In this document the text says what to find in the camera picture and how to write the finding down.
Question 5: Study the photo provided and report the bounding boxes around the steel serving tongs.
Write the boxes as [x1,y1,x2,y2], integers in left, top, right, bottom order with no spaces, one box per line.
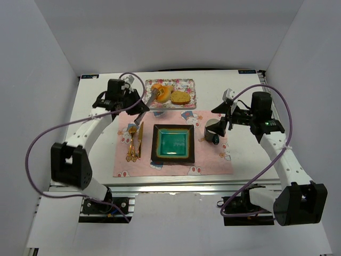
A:
[134,89,160,126]

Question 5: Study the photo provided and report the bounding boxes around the ring donut bread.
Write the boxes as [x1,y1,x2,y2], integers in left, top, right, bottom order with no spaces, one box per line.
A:
[151,83,171,103]

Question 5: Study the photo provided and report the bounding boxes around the brown bread slice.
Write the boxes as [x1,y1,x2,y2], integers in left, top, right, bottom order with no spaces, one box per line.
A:
[170,91,191,105]

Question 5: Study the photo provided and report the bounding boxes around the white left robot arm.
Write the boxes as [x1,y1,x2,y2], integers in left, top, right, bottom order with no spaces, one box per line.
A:
[51,73,149,203]

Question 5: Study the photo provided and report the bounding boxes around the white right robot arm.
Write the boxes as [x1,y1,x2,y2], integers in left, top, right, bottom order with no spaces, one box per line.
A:
[206,89,328,226]

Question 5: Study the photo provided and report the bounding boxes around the gold knife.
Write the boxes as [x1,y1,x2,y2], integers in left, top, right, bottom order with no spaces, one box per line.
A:
[137,122,144,159]

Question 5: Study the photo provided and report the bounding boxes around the pale ridged bun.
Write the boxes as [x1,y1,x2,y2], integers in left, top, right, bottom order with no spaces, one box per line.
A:
[166,85,174,93]

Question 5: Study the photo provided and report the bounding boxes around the floral rectangular tray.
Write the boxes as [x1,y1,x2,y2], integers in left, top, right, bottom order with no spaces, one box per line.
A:
[143,78,197,110]

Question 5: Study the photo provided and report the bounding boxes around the pink bunny placemat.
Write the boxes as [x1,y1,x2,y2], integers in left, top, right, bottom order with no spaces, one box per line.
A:
[113,110,233,178]

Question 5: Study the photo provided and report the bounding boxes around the teal square plate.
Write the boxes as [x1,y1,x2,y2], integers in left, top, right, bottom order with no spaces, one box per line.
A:
[151,124,195,164]

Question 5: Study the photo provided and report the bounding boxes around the gold fork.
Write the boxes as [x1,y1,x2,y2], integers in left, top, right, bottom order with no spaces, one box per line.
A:
[126,126,137,162]

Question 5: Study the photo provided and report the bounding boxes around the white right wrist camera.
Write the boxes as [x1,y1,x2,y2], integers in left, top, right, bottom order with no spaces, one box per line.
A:
[222,89,236,102]

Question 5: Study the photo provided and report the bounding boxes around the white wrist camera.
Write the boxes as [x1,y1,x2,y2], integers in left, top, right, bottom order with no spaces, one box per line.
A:
[122,75,135,85]
[222,89,236,102]

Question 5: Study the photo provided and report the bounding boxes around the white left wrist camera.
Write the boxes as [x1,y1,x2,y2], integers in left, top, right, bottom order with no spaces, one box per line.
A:
[122,75,135,85]

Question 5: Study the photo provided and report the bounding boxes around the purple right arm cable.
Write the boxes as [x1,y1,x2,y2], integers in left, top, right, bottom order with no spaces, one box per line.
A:
[216,84,294,221]

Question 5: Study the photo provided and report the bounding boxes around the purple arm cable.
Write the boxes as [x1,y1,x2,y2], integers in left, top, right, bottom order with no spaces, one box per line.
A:
[25,72,147,223]
[216,84,294,221]

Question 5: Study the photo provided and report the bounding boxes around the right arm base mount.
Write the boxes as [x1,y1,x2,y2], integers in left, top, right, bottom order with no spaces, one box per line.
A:
[224,184,274,227]

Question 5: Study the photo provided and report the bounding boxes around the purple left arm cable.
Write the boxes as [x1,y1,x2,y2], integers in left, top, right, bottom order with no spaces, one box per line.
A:
[25,72,147,223]

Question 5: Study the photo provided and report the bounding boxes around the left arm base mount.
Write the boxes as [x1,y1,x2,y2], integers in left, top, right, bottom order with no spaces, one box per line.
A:
[78,197,135,223]

